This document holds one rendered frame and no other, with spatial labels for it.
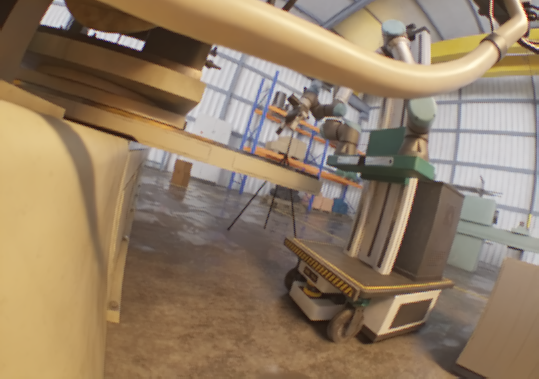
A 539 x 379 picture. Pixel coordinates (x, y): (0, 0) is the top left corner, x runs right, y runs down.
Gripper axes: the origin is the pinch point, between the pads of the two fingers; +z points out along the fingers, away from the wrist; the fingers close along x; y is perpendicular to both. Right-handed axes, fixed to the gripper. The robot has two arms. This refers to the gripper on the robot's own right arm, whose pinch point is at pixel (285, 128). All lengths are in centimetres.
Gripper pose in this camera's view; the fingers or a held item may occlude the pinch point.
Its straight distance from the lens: 119.2
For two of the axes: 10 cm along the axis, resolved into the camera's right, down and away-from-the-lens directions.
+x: -4.8, 0.1, 8.8
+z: -5.4, 7.8, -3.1
